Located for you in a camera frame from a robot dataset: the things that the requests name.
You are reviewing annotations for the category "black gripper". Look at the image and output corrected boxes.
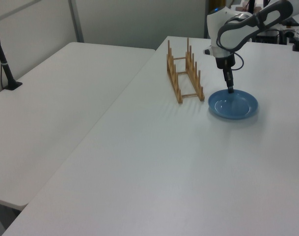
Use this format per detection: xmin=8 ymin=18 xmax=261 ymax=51
xmin=216 ymin=56 xmax=236 ymax=94

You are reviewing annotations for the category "blue plastic plate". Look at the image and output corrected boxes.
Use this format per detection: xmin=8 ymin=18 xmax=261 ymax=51
xmin=207 ymin=88 xmax=259 ymax=120

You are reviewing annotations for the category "wooden plate rack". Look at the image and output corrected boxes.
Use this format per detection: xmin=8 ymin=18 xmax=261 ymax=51
xmin=166 ymin=37 xmax=205 ymax=105

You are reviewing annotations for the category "black electronics box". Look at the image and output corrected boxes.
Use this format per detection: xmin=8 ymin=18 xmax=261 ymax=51
xmin=253 ymin=29 xmax=280 ymax=44

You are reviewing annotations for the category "black computer keyboard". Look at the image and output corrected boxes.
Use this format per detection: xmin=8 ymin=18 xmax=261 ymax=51
xmin=284 ymin=17 xmax=299 ymax=27

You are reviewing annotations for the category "white side table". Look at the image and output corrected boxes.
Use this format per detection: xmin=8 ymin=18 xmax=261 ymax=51
xmin=0 ymin=41 xmax=157 ymax=212

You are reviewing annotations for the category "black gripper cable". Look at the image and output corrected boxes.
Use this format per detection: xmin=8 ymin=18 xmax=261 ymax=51
xmin=232 ymin=51 xmax=245 ymax=71

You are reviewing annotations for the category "black clamped camera pole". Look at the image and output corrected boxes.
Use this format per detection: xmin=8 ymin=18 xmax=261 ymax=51
xmin=291 ymin=17 xmax=299 ymax=52

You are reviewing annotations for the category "grey metal partition post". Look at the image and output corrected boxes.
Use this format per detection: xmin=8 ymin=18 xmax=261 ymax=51
xmin=68 ymin=0 xmax=85 ymax=43

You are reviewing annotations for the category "black camera pole with base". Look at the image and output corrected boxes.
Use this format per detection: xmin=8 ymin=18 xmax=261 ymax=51
xmin=0 ymin=19 xmax=24 ymax=91

